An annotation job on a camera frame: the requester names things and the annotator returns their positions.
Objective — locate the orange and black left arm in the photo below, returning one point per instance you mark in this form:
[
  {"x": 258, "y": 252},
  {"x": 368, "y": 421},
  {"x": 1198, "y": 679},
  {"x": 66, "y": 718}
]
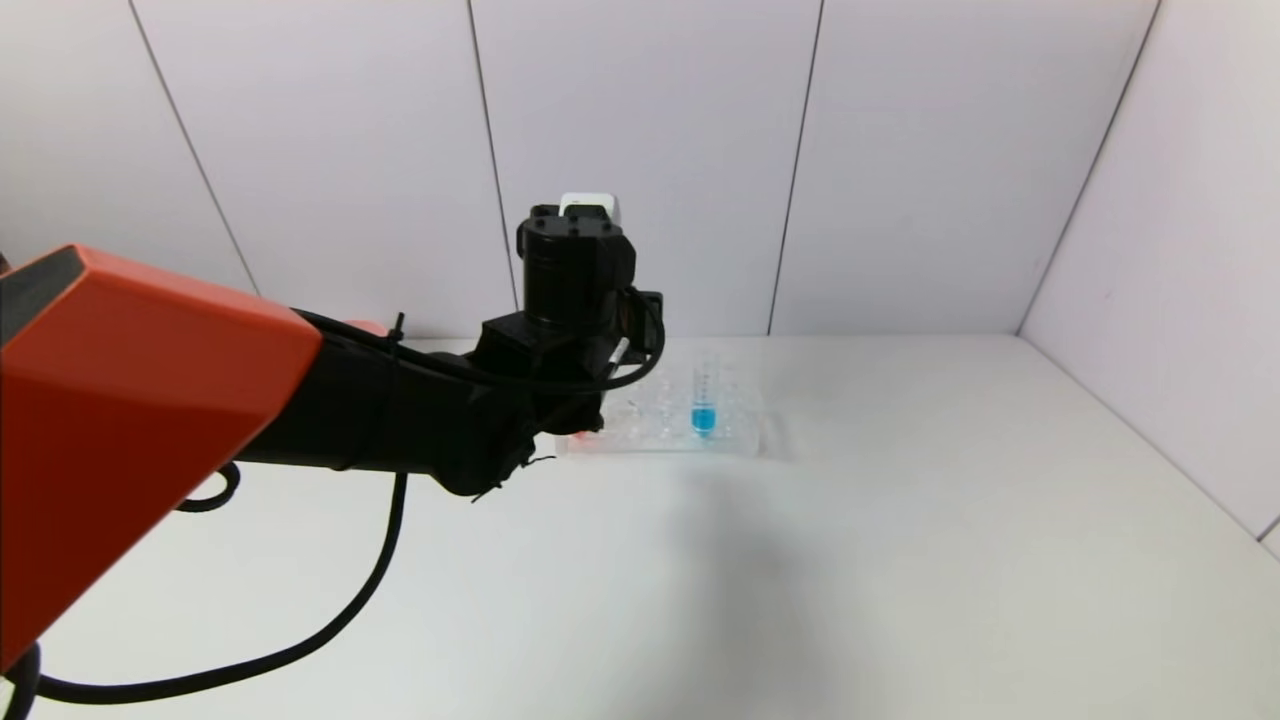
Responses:
[{"x": 150, "y": 400}]

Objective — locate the test tube with red pigment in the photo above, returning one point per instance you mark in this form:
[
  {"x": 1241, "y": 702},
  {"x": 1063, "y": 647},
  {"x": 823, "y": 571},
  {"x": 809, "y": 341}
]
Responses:
[{"x": 582, "y": 436}]

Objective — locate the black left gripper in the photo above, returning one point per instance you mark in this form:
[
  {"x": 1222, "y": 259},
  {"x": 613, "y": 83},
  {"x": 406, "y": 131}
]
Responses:
[{"x": 648, "y": 318}]

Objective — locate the test tube with blue pigment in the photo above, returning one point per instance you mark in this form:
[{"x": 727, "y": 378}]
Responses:
[{"x": 704, "y": 421}]

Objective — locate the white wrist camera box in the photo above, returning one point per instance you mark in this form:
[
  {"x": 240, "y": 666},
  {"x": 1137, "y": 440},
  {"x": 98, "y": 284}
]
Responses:
[{"x": 590, "y": 207}]

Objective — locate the clear acrylic test tube rack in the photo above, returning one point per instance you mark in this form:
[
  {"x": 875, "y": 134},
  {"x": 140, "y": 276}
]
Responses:
[{"x": 740, "y": 420}]

